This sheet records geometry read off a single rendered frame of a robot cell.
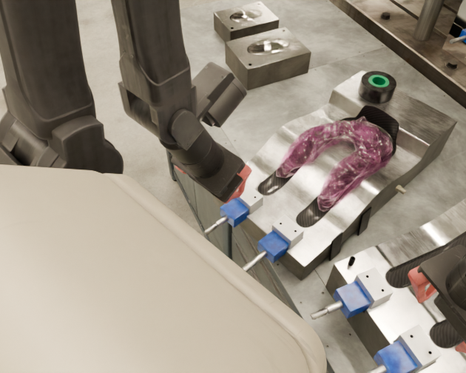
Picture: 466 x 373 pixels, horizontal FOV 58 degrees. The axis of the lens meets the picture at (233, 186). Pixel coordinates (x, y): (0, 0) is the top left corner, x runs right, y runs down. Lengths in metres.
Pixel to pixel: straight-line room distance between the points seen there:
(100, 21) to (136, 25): 2.91
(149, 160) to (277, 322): 1.95
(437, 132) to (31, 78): 0.84
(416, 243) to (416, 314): 0.14
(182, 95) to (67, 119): 0.14
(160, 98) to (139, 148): 1.78
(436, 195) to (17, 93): 0.88
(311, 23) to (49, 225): 1.39
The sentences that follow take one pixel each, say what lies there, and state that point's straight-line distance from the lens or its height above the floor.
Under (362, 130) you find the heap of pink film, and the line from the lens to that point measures 0.98.
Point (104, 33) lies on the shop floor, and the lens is 3.18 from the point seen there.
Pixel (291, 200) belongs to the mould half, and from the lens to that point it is 0.87.
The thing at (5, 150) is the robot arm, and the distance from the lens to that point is 0.44.
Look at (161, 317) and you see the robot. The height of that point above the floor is 1.37.
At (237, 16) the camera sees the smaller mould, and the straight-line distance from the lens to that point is 1.46.
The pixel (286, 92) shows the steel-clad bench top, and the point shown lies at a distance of 1.22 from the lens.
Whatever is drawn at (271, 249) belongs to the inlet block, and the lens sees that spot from 0.78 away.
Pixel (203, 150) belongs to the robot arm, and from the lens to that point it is 0.56.
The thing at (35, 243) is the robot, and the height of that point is 1.38.
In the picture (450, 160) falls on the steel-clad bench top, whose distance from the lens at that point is 1.14.
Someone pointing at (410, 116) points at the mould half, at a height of 0.91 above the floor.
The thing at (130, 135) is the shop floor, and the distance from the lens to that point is 2.31.
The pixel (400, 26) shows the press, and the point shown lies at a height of 0.79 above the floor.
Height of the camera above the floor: 1.53
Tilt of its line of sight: 50 degrees down
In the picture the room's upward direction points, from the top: straight up
